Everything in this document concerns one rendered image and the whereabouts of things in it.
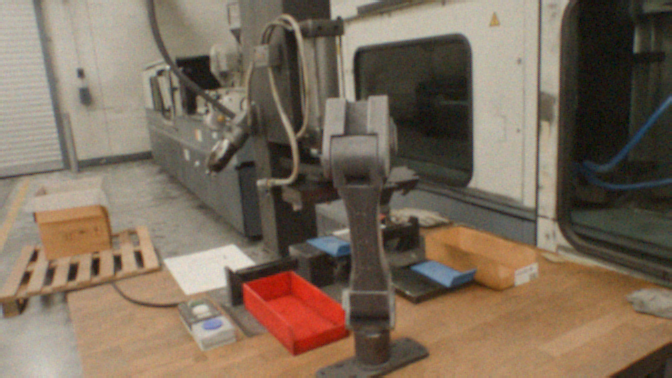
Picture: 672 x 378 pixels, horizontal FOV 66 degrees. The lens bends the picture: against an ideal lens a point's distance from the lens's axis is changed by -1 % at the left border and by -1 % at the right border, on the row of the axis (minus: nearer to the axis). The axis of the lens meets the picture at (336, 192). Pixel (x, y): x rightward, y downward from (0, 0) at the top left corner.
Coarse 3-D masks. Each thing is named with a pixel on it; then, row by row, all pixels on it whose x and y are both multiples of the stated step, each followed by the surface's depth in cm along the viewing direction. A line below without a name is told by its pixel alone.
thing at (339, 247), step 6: (312, 240) 130; (318, 240) 130; (324, 240) 130; (330, 240) 130; (336, 240) 129; (324, 246) 125; (330, 246) 125; (336, 246) 125; (342, 246) 117; (348, 246) 119; (336, 252) 119; (342, 252) 119; (348, 252) 120
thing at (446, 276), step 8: (424, 264) 128; (432, 264) 127; (440, 264) 127; (424, 272) 123; (432, 272) 122; (440, 272) 122; (448, 272) 122; (456, 272) 121; (464, 272) 115; (472, 272) 116; (440, 280) 118; (448, 280) 117; (456, 280) 114; (464, 280) 117
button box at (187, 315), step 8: (128, 296) 125; (144, 304) 120; (152, 304) 120; (160, 304) 119; (168, 304) 119; (176, 304) 119; (184, 304) 113; (208, 304) 112; (184, 312) 109; (192, 312) 109; (208, 312) 108; (216, 312) 108; (184, 320) 109; (192, 320) 105; (200, 320) 106; (192, 328) 105
